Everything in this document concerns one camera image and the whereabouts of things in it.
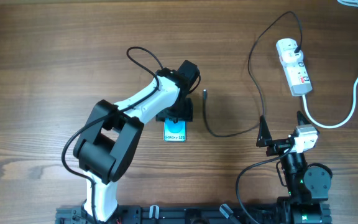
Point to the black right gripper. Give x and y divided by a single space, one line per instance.
265 139

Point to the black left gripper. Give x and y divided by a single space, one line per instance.
186 114

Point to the blue screen Galaxy smartphone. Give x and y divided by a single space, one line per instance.
175 132

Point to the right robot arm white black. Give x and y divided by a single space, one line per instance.
308 185

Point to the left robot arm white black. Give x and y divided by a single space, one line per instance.
107 143

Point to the white USB charger plug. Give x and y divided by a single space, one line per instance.
290 58

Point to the white power strip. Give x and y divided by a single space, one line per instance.
297 76

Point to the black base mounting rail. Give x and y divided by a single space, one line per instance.
261 213

